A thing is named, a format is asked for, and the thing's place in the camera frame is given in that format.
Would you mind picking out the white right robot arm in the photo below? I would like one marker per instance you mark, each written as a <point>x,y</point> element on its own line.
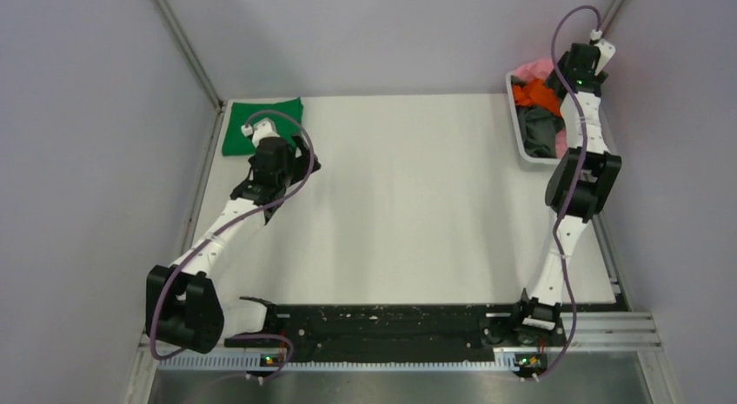
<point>579,186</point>

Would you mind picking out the orange t shirt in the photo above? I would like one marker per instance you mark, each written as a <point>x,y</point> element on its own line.
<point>536,94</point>

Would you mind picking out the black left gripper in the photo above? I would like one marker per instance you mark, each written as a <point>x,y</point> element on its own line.
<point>300,164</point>

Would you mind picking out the dark grey t shirt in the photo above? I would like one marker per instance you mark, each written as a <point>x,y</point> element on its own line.
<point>539,129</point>

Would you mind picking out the grey slotted cable duct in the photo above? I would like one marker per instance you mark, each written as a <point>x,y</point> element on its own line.
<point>257,362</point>

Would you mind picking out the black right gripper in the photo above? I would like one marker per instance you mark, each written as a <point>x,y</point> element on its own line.
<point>594,78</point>

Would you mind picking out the white plastic basket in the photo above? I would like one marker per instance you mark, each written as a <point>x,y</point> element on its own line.
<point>537,162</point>

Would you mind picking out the folded green t shirt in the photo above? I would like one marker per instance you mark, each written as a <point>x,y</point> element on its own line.
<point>235,143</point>

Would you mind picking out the pink t shirt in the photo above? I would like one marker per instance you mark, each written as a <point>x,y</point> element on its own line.
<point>538,69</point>

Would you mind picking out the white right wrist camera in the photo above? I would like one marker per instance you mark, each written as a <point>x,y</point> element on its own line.
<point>607,49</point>

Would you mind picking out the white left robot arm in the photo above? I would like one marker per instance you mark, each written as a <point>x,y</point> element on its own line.
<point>184,306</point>

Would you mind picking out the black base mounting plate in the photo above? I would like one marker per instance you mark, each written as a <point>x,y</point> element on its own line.
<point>399,334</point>

